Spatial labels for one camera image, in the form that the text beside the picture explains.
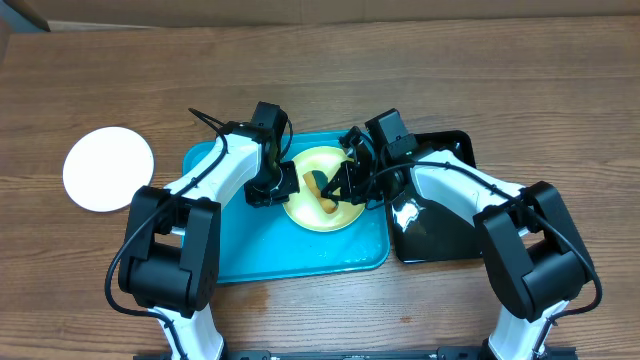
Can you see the white plate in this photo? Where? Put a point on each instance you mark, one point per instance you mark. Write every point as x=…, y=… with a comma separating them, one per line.
x=104, y=169

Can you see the yellow-green plate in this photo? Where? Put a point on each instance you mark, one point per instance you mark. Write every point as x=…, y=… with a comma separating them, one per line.
x=303, y=208

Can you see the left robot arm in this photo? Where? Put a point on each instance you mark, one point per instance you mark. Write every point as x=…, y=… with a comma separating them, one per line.
x=168, y=265

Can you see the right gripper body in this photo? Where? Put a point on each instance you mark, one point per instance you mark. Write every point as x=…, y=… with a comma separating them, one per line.
x=365, y=178

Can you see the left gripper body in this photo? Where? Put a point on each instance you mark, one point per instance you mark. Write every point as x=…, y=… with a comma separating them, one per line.
x=274, y=186

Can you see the green yellow sponge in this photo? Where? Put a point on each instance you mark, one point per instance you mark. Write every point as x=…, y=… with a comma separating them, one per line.
x=316, y=180

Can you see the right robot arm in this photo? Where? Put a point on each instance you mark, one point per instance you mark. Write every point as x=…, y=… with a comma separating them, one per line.
x=534, y=256

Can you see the teal plastic tray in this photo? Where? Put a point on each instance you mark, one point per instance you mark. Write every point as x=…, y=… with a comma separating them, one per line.
x=247, y=244

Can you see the black rectangular tray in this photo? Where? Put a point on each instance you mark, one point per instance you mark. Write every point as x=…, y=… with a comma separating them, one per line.
x=424, y=230

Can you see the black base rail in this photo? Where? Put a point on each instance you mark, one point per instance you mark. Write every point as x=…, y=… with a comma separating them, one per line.
x=350, y=355

